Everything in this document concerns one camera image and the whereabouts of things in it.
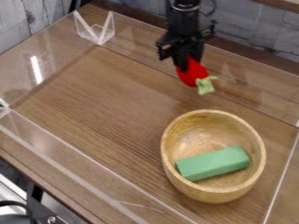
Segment black cable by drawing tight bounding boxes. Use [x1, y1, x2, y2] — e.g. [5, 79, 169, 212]
[0, 199, 40, 224]

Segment clear acrylic corner bracket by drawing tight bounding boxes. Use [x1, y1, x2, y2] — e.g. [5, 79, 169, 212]
[73, 10, 114, 46]

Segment clear acrylic enclosure walls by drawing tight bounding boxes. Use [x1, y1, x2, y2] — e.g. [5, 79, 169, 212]
[0, 15, 299, 224]

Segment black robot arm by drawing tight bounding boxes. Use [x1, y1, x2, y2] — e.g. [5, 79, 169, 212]
[154, 0, 216, 72]

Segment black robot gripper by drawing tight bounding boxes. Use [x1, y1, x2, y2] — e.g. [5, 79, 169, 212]
[154, 31, 205, 72]

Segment red plush fruit green stem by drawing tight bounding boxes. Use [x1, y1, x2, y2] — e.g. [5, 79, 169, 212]
[174, 56, 217, 95]

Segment wooden bowl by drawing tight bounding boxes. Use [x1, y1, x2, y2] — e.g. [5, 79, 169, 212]
[160, 109, 266, 204]

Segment black metal table frame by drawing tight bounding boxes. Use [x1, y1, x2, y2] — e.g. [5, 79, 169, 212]
[24, 182, 74, 224]

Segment green rectangular block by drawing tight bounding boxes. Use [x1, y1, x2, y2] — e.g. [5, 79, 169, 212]
[174, 146, 249, 182]

